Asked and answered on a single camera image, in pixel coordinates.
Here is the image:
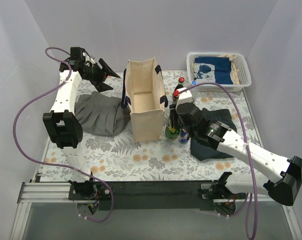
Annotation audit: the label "red tab drink can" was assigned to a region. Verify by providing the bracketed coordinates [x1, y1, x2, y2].
[178, 129, 190, 144]

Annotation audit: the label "green Perrier bottle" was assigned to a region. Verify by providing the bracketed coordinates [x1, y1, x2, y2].
[165, 116, 180, 141]

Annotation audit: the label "Pocari Sweat plastic bottle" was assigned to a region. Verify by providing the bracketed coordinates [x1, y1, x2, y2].
[189, 80, 198, 101]

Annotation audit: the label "dark cola bottle red cap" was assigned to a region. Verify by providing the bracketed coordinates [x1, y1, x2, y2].
[174, 77, 185, 92]

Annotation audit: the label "beige canvas tote bag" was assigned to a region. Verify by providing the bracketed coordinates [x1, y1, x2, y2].
[121, 58, 168, 142]

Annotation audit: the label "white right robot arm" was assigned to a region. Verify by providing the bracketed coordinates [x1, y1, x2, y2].
[176, 102, 302, 206]

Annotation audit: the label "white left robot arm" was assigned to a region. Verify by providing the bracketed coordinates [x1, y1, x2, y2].
[43, 46, 118, 200]

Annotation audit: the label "dark folded shorts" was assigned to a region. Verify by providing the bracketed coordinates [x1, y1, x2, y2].
[190, 108, 237, 162]

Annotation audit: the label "grey folded cloth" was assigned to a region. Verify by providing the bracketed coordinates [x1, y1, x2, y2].
[75, 91, 130, 137]

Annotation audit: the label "blue printed cloth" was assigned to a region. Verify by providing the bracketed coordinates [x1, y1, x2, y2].
[193, 56, 233, 85]

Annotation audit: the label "beige cloth in basket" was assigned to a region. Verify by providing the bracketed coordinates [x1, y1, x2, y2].
[220, 53, 240, 85]

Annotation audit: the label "white plastic basket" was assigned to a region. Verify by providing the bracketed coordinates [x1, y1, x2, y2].
[186, 52, 251, 93]

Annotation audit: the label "floral table mat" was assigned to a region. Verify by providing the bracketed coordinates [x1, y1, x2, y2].
[40, 71, 271, 182]

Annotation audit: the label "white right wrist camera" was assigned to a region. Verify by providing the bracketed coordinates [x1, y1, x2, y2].
[173, 88, 193, 107]

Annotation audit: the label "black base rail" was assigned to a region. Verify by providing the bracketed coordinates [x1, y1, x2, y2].
[68, 179, 246, 212]

